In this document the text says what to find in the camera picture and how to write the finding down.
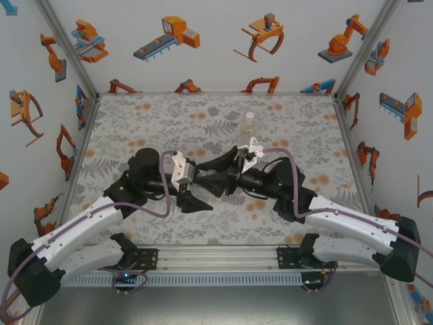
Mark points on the aluminium frame post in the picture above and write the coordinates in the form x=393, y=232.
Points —
x=366, y=50
x=71, y=50
x=402, y=308

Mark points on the aluminium back frame rail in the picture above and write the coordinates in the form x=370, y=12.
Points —
x=152, y=93

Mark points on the aluminium side frame rail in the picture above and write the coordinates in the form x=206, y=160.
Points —
x=354, y=152
x=82, y=152

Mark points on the yellow-green labelled tea bottle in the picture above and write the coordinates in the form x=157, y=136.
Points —
x=248, y=128

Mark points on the white bottle cap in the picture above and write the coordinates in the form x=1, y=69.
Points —
x=249, y=116

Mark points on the small green-lit circuit board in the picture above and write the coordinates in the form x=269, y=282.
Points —
x=311, y=281
x=126, y=276

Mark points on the aluminium front frame rail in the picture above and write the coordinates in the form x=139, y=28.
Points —
x=216, y=259

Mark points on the grey floral table mat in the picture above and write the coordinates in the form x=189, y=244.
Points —
x=236, y=220

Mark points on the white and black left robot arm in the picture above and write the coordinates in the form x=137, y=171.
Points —
x=74, y=227

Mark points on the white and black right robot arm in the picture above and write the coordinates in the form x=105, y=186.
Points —
x=352, y=220

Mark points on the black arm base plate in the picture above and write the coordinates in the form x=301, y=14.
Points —
x=150, y=259
x=284, y=259

